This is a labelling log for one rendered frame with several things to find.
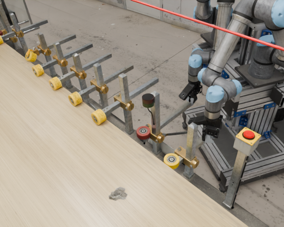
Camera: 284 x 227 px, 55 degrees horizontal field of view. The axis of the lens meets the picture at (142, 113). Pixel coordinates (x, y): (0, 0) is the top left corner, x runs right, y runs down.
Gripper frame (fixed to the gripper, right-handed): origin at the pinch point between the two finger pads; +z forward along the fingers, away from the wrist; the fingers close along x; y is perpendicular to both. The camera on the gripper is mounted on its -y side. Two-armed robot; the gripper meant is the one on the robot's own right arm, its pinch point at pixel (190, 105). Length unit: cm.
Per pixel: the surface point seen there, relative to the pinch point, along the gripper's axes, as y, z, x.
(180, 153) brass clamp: -37.3, -3.4, -23.8
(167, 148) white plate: -33.9, 6.0, -11.3
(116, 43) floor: 117, 82, 232
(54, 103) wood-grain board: -64, -7, 61
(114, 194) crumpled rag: -80, -8, -20
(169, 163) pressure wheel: -49, -8, -26
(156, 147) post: -37.8, 6.6, -5.4
